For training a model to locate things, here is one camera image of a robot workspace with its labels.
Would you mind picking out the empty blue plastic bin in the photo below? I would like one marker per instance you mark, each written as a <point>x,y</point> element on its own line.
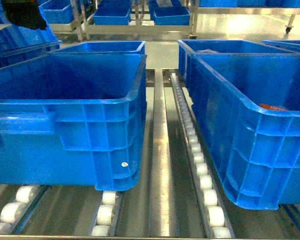
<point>73,119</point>

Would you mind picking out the blue bin rear right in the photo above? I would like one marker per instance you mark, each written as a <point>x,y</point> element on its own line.
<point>189,48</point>

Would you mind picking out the blue bin rear left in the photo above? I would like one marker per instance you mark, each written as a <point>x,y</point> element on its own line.
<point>131,47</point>

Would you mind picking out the stainless steel flow rack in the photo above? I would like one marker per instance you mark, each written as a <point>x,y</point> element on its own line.
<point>166,204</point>

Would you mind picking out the blue bin with orange caps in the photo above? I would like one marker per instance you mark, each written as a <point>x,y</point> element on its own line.
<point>256,152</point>

